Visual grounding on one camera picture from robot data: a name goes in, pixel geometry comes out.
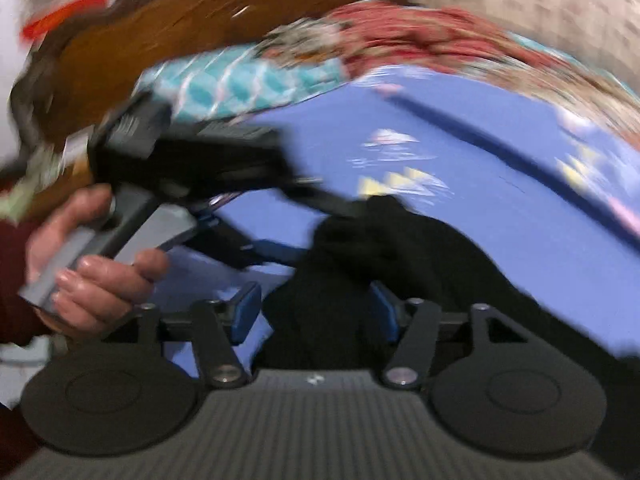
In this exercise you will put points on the person's left hand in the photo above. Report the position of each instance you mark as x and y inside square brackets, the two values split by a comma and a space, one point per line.
[100, 285]

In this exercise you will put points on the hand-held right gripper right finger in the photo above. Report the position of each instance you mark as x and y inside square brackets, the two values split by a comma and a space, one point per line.
[384, 311]

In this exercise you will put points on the red patchwork blanket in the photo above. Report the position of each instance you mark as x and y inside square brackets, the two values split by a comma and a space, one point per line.
[415, 35]

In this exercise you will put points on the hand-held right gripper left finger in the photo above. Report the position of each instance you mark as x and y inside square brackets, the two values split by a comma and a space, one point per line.
[246, 311]

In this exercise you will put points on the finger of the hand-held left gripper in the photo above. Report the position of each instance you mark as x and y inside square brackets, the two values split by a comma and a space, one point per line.
[280, 252]
[330, 200]

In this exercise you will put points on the teal patterned quilt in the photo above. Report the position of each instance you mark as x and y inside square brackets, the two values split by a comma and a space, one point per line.
[235, 82]

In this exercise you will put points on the beige leaf-print curtain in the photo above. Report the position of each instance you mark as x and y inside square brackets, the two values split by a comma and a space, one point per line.
[540, 0]

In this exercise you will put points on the brown wooden headboard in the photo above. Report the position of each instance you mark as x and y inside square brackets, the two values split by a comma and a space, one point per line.
[150, 30]

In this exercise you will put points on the grey floral cloth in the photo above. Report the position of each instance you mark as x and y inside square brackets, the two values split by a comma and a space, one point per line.
[25, 180]

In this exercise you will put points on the black pants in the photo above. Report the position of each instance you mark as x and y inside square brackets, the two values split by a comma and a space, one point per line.
[380, 255]

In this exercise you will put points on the red wall decoration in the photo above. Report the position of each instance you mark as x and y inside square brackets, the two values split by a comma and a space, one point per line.
[65, 12]

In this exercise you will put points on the blue printed bedsheet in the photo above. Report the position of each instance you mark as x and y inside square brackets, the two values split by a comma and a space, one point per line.
[480, 200]

